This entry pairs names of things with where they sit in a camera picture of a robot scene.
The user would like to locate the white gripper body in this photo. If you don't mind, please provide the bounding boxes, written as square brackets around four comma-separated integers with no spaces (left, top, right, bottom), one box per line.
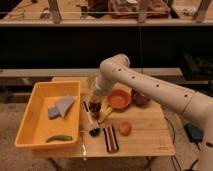
[91,75,114,96]

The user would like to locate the dark purple grapes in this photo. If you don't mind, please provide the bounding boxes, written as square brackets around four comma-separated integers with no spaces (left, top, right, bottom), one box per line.
[89,102,101,113]

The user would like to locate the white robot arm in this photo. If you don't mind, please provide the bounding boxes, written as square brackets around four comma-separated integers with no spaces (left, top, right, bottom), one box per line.
[91,54,213,171]

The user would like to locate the green plastic cup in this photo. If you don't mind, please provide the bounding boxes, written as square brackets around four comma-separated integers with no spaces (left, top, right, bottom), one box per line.
[87,76,96,89]

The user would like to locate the metal cup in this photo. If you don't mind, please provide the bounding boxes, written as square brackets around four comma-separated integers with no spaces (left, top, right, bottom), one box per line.
[90,111,100,119]

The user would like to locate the dark brown bowl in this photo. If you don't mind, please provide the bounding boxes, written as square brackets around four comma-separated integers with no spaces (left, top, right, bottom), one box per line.
[131,90,150,106]

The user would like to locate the orange peach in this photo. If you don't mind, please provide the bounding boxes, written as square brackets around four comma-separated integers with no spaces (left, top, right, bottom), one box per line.
[119,121,132,136]

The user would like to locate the metal fork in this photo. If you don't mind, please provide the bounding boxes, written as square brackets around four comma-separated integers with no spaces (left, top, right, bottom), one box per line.
[79,129,88,158]

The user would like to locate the green cucumber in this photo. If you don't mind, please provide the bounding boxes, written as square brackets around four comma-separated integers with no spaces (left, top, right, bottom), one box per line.
[46,135,73,143]

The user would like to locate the yellow plastic bin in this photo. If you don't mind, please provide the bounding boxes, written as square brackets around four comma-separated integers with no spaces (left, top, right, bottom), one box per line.
[15,81,81,149]

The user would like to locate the blue power adapter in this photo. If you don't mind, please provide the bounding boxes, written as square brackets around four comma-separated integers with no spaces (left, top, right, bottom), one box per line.
[184,124,203,142]

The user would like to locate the orange pan with yellow handle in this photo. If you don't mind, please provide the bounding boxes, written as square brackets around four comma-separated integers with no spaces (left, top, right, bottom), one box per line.
[98,89,131,123]

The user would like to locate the black cable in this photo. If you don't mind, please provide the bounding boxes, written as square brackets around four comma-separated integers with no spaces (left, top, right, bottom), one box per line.
[164,116,201,171]

